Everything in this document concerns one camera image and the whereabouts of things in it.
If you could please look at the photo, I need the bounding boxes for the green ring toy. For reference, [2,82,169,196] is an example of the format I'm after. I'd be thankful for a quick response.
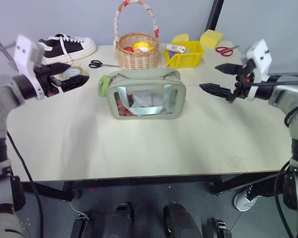
[97,74,112,98]

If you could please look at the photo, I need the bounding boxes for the yellow sponge block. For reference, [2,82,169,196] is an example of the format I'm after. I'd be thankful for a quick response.
[199,29,224,49]

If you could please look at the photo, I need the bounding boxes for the white printed roll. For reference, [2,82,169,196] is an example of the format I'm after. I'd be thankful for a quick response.
[165,43,185,54]

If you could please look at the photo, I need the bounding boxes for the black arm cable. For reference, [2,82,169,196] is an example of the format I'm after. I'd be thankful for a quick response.
[248,79,298,87]
[5,131,44,238]

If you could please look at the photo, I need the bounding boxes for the black and white sneaker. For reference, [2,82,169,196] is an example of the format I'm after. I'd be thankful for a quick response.
[37,33,98,66]

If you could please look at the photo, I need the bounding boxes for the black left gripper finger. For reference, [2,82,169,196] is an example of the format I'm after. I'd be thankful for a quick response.
[47,62,73,75]
[60,74,90,94]

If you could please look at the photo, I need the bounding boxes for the black-handled scissors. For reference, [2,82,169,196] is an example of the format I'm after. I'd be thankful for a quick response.
[88,59,121,69]

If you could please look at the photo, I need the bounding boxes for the clear tape roll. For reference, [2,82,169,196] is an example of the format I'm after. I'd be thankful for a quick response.
[59,66,85,81]

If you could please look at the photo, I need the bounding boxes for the red-handled scissors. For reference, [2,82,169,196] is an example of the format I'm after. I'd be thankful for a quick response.
[215,45,240,58]

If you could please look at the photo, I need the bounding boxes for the yellow plastic bin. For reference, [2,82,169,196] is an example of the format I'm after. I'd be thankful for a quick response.
[163,40,206,68]

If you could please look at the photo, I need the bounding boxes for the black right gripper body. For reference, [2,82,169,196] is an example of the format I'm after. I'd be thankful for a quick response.
[225,59,256,104]

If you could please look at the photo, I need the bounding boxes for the green transparent toiletry bag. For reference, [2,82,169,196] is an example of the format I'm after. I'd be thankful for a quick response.
[106,68,187,121]

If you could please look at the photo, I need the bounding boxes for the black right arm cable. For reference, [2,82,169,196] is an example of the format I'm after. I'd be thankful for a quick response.
[248,79,298,87]

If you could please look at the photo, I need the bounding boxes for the black boxy foot piece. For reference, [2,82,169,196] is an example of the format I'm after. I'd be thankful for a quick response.
[207,217,233,238]
[69,212,90,238]

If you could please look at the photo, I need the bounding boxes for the black table frame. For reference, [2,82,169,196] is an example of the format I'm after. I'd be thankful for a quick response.
[21,172,285,202]

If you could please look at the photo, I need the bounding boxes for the white bystander shoe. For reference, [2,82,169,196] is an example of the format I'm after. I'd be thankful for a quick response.
[233,184,262,212]

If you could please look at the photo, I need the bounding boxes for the grey metal bar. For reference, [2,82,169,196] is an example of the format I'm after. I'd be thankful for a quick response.
[0,29,21,73]

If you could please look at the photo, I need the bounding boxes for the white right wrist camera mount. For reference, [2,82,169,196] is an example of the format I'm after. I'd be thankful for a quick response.
[240,39,273,101]

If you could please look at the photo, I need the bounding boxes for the black upright post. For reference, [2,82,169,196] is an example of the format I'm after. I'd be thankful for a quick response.
[204,0,225,33]

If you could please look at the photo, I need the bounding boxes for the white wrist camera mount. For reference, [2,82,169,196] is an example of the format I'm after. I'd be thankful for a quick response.
[14,34,45,101]
[240,39,273,101]

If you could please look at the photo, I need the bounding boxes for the yellow toy fruit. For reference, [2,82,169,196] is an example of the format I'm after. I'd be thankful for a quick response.
[132,42,155,53]

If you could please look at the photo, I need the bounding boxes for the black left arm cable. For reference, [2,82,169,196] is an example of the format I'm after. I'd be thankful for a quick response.
[5,131,44,238]

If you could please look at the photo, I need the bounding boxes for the wicker basket with handle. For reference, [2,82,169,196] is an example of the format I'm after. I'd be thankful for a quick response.
[113,0,161,70]

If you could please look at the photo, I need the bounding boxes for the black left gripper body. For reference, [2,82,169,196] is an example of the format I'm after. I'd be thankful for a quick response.
[34,64,65,98]

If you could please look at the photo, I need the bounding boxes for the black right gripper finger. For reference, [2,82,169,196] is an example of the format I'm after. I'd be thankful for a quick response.
[214,63,239,75]
[199,83,233,100]

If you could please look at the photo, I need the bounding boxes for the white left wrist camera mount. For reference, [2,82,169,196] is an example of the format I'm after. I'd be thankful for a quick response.
[14,34,45,101]

